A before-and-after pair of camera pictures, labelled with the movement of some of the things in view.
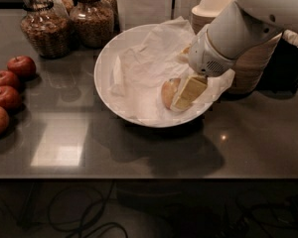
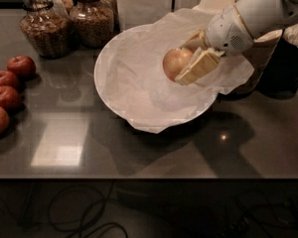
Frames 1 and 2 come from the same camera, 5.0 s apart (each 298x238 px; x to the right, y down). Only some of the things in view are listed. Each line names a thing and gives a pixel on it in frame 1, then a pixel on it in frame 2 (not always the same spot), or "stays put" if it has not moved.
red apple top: (22, 65) stays put
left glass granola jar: (46, 22) stays put
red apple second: (2, 78) stays put
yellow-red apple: (169, 89) → (175, 60)
